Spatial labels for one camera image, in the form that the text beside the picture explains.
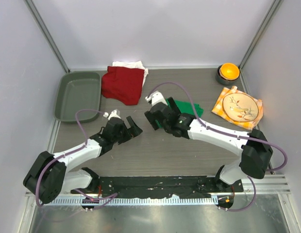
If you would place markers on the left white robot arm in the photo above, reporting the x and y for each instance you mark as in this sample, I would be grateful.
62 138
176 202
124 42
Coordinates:
52 174

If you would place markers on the aluminium frame post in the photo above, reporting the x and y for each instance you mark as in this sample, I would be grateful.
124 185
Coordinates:
44 30
275 5

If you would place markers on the white slotted cable duct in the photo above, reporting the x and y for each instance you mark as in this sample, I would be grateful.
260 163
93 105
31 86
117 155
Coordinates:
174 200

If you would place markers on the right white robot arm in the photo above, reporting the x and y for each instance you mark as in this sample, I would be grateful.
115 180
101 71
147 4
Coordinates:
252 148

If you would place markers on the grey bowl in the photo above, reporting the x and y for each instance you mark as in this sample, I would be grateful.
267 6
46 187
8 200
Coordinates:
222 80

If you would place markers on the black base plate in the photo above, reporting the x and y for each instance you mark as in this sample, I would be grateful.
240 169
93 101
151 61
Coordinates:
159 187

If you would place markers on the orange bowl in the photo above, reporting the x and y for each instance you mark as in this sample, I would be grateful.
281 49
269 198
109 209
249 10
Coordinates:
229 71

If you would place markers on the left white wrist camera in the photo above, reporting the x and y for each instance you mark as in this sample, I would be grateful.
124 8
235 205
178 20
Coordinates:
115 113

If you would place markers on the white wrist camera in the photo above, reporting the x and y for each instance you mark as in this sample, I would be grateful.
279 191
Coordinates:
115 113
155 98

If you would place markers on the floral ceramic plate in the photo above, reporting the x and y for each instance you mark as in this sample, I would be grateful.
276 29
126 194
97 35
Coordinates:
240 107

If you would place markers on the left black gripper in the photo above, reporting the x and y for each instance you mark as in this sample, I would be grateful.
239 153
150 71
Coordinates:
132 131

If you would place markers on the green t shirt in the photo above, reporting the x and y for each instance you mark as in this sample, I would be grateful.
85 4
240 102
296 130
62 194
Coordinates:
186 107

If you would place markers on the right aluminium frame post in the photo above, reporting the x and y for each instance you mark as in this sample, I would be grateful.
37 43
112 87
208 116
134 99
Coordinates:
275 5

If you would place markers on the grey plastic tray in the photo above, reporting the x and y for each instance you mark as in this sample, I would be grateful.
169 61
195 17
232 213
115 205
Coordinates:
78 90

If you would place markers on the white folded t shirt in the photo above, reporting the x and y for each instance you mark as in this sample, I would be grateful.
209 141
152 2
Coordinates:
138 65

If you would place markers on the red folded t shirt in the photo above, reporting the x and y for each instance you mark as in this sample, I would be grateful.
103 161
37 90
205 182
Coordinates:
123 84

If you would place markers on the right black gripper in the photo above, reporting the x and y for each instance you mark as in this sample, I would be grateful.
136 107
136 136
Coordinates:
153 120

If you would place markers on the orange checkered cloth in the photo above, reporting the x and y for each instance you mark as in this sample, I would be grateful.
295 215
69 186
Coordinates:
218 109

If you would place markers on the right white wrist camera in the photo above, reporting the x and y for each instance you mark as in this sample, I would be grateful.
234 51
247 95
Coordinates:
155 98

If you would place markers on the left aluminium frame post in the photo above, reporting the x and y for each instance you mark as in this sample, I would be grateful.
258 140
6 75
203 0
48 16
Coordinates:
44 30

